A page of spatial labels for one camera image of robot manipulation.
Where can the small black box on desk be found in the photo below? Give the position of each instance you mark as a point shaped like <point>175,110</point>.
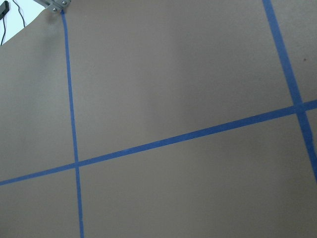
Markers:
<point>4,9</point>

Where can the aluminium frame post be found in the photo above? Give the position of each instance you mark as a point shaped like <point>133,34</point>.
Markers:
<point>54,5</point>

